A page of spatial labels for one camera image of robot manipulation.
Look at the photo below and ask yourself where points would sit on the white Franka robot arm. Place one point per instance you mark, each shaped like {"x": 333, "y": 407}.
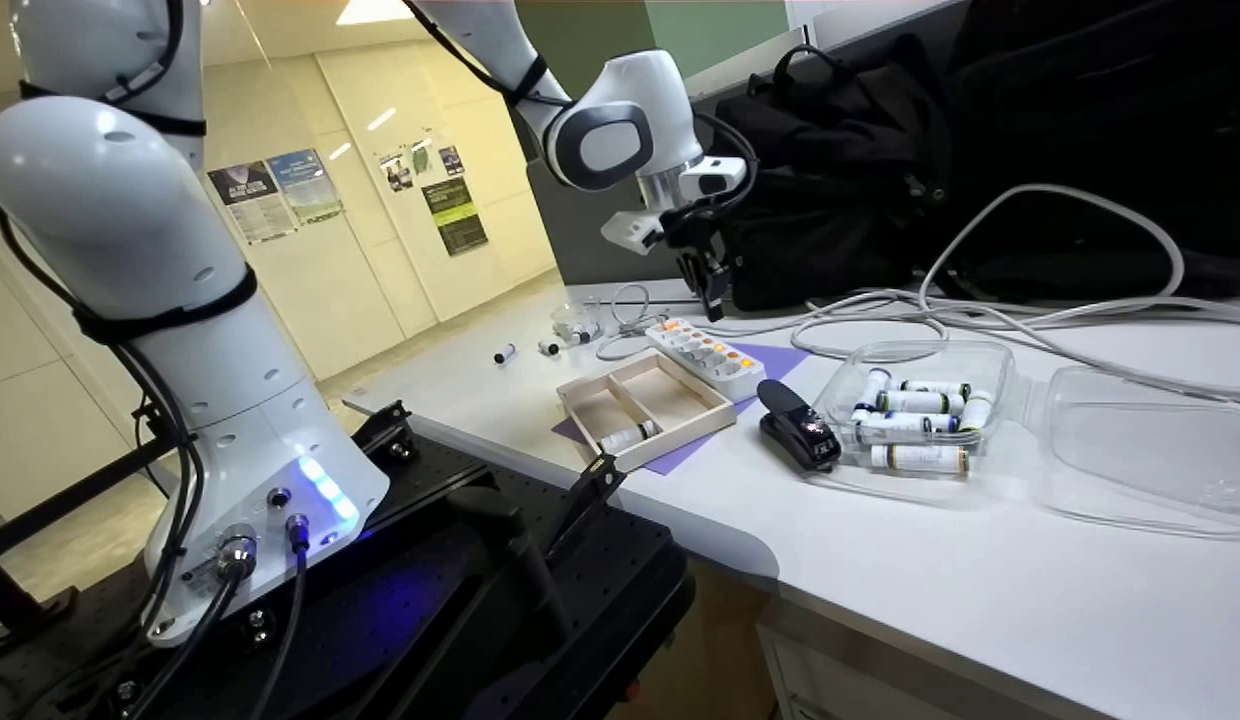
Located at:
{"x": 155, "y": 266}

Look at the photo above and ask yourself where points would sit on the clear plastic container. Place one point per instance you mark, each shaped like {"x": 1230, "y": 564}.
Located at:
{"x": 913, "y": 473}

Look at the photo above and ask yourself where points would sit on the small white cylinder battery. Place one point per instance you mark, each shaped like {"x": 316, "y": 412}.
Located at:
{"x": 916, "y": 398}
{"x": 902, "y": 427}
{"x": 630, "y": 434}
{"x": 920, "y": 460}
{"x": 550, "y": 347}
{"x": 875, "y": 389}
{"x": 507, "y": 353}

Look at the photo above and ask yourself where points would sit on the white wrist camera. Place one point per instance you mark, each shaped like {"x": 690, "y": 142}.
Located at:
{"x": 718, "y": 178}

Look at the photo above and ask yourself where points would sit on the black stapler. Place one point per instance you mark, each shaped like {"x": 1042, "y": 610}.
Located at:
{"x": 799, "y": 429}

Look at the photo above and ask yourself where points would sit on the white power strip orange switches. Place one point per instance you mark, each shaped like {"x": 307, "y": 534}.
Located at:
{"x": 707, "y": 356}

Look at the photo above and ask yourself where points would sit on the purple paper sheet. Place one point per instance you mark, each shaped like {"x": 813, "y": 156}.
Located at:
{"x": 779, "y": 363}

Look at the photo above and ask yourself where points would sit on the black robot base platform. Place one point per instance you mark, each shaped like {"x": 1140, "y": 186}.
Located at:
{"x": 422, "y": 615}

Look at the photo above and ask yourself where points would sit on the green wall poster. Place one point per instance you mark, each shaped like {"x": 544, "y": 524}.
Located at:
{"x": 453, "y": 217}

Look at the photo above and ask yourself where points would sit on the black backpack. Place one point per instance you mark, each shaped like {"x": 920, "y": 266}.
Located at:
{"x": 834, "y": 186}

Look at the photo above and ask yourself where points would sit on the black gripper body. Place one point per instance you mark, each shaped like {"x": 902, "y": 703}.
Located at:
{"x": 693, "y": 233}

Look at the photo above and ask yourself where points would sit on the large black bag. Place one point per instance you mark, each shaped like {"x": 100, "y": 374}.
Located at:
{"x": 1113, "y": 132}

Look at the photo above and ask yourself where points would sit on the clear plastic lid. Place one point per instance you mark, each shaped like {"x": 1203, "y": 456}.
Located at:
{"x": 1152, "y": 446}

